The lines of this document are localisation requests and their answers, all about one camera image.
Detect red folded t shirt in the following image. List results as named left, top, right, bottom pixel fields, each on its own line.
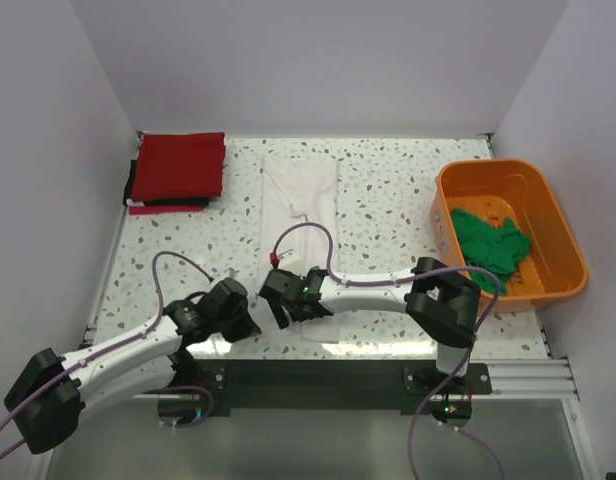
left=136, top=132, right=226, bottom=198

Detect white t shirt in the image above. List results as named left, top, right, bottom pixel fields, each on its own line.
left=257, top=154, right=340, bottom=344

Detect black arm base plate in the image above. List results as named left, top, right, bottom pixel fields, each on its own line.
left=152, top=357, right=494, bottom=419

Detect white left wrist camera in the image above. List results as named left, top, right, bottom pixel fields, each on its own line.
left=213, top=267, right=237, bottom=281

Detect black folded t shirt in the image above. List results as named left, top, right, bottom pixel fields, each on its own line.
left=122, top=160, right=211, bottom=208

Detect orange plastic basket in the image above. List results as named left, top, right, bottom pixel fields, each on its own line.
left=430, top=158, right=588, bottom=314

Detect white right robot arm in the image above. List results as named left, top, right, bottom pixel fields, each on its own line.
left=259, top=257, right=481, bottom=393

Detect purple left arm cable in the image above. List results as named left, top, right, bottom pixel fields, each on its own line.
left=0, top=251, right=234, bottom=464

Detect aluminium frame rail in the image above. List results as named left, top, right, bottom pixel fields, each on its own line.
left=484, top=359, right=605, bottom=479

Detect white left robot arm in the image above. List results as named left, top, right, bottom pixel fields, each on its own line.
left=4, top=277, right=260, bottom=454

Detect pink folded t shirt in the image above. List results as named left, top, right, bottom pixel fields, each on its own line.
left=128, top=205, right=205, bottom=216

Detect green t shirt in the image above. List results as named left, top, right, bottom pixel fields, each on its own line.
left=451, top=208, right=532, bottom=296

